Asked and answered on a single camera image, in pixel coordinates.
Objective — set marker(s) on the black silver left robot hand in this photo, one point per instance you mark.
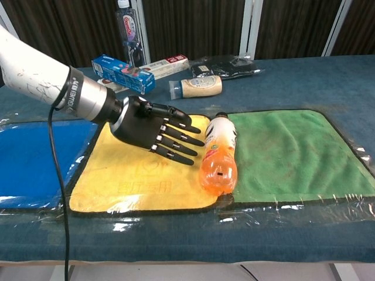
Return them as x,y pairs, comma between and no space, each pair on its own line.
137,126

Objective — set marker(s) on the clear plastic sheet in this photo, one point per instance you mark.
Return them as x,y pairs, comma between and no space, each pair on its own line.
263,213

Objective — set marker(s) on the white red cookie box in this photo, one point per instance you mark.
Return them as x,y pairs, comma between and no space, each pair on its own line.
170,64

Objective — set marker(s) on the blue cookie box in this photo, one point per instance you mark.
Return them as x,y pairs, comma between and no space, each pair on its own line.
123,74

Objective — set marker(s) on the orange drink bottle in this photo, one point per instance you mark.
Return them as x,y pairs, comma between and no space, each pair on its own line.
219,152

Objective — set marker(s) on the yellow cloth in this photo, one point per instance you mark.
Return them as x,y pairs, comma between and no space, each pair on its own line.
132,181

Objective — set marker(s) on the white frame post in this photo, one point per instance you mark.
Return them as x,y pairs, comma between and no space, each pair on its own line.
144,26
5,23
338,26
253,29

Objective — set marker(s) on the cream sauce squeeze bottle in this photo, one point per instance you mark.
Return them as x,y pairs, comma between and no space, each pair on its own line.
202,86

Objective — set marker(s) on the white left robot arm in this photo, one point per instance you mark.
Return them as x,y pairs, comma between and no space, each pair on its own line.
35,73

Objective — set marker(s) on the black item in plastic bag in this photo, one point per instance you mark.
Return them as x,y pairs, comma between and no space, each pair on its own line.
225,68

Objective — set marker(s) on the green cloth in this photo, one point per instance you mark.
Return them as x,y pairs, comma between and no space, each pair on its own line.
293,155

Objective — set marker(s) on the small white cookie box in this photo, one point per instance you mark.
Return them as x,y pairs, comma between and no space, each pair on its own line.
109,85

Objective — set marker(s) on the clear water bottle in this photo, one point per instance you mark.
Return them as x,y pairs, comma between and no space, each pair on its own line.
129,29

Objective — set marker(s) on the blue cloth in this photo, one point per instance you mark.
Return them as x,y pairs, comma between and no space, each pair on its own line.
29,158

